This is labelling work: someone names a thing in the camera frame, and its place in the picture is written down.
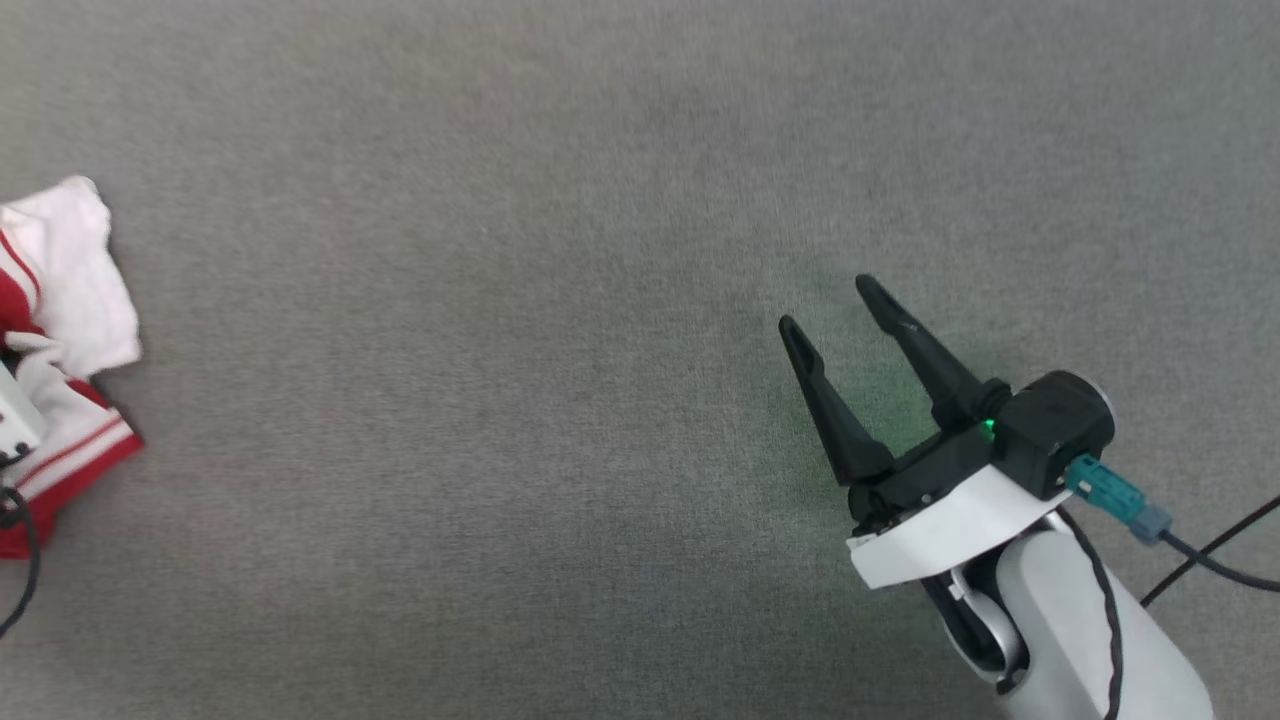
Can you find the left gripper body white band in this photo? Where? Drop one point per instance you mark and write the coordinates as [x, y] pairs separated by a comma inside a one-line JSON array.
[[15, 415]]

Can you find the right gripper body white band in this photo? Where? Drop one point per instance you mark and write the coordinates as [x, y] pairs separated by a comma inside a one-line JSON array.
[[950, 525]]

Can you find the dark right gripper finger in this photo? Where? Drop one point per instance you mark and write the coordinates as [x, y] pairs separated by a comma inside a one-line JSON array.
[[935, 365], [835, 415]]

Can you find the red and white garment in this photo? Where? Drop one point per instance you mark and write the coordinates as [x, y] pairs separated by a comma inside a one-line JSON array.
[[70, 290]]

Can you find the grey fabric sofa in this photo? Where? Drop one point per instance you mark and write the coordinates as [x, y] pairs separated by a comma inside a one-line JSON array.
[[500, 350]]

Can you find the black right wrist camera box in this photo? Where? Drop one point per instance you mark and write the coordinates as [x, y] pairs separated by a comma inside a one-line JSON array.
[[1055, 430]]

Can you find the teal right camera connector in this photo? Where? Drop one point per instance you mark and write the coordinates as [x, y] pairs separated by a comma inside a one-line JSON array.
[[1110, 495]]

